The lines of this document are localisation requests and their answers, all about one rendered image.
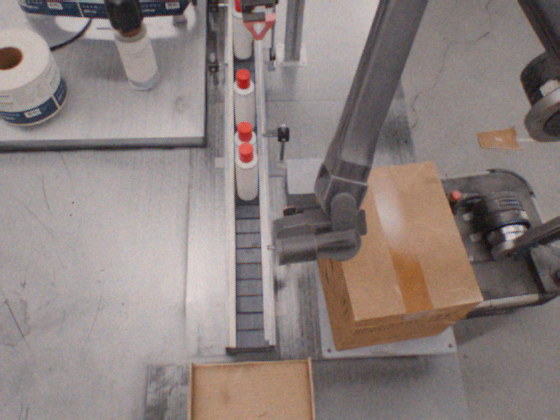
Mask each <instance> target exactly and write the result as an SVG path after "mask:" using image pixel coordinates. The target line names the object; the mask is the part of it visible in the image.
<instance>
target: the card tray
mask: <svg viewBox="0 0 560 420"><path fill-rule="evenodd" d="M188 420H315V408H314V395H313V381H312V368H311V356H309V357H308V359H301V360H279V361H256V362H234V363H211V364H193V363H192V362H191V361H190V362H189V396H188Z"/></svg>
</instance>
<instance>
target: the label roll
mask: <svg viewBox="0 0 560 420"><path fill-rule="evenodd" d="M67 95H68V87H67V83H66V81H65V79H64V77H63V75H62V73H61V71H60V69H59V67H58V65H57V63H56V61H55V59H54V57H53V55H52V53H51V51H50V49H49V47H48V45H47V43H46V41H45V40H44V39H43V38H42V37H41V36H40V35H39V34H37V33H35V32H33V31H30V30H27V29H21V28H10V29H3V30H0V120H2V121H4V122H6V123H8V124H12V125H20V126H24V125H32V124H36V123H39V122H42V121H44V120H46V119H48V118H50V117H51V116H54V115H55V114H56V113H58V111H59V110H60V109H61V108H62V107H63V105H64V103H65V101H66V99H67Z"/></svg>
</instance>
